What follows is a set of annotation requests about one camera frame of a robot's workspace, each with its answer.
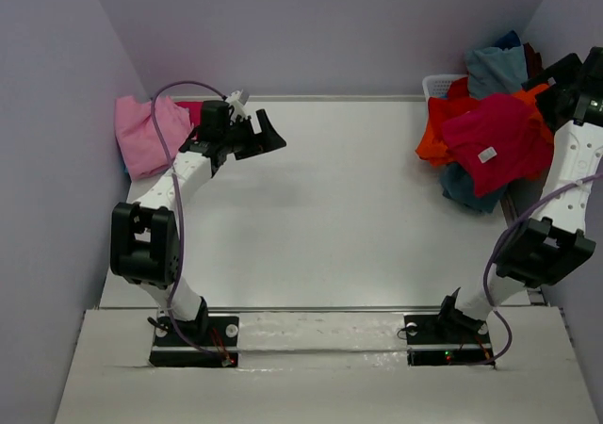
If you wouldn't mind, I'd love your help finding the crimson t shirt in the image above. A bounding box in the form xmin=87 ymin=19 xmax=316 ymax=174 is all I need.
xmin=442 ymin=91 xmax=554 ymax=197

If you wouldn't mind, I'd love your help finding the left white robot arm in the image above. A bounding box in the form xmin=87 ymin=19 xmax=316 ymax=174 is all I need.
xmin=110 ymin=98 xmax=286 ymax=340

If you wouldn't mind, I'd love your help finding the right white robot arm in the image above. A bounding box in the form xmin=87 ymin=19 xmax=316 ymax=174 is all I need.
xmin=433 ymin=47 xmax=602 ymax=340

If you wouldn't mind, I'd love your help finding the magenta folded t shirt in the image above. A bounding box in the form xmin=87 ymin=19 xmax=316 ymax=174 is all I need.
xmin=176 ymin=101 xmax=204 ymax=127

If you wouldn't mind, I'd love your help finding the dark maroon t shirt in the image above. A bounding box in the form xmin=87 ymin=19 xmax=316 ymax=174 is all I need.
xmin=523 ymin=42 xmax=544 ymax=79

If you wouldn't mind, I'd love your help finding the light blue t shirt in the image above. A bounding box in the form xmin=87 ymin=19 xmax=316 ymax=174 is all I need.
xmin=464 ymin=46 xmax=528 ymax=100

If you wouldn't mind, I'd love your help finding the royal blue t shirt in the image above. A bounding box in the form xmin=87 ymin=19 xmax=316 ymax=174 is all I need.
xmin=493 ymin=30 xmax=522 ymax=50

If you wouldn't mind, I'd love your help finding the pink folded t shirt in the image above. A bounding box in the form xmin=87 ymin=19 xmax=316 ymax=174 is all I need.
xmin=114 ymin=96 xmax=193 ymax=181

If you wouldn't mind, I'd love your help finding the red t shirt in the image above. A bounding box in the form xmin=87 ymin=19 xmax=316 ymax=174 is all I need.
xmin=426 ymin=77 xmax=480 ymax=123

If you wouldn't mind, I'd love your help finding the white plastic basket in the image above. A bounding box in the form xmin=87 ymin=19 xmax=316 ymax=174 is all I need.
xmin=421 ymin=73 xmax=467 ymax=101

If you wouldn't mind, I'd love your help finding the orange t shirt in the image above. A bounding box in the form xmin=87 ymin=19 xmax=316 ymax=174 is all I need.
xmin=416 ymin=86 xmax=553 ymax=167

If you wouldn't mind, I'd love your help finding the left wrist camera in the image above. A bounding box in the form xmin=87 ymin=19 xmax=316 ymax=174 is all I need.
xmin=225 ymin=90 xmax=249 ymax=113

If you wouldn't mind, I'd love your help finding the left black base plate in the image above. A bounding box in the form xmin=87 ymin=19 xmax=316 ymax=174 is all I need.
xmin=147 ymin=313 xmax=239 ymax=368

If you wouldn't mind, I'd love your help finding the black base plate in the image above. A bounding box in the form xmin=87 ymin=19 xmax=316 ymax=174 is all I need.
xmin=397 ymin=314 xmax=496 ymax=367
xmin=147 ymin=313 xmax=239 ymax=368

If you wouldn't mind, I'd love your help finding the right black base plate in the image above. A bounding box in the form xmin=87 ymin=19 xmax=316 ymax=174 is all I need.
xmin=397 ymin=314 xmax=496 ymax=367

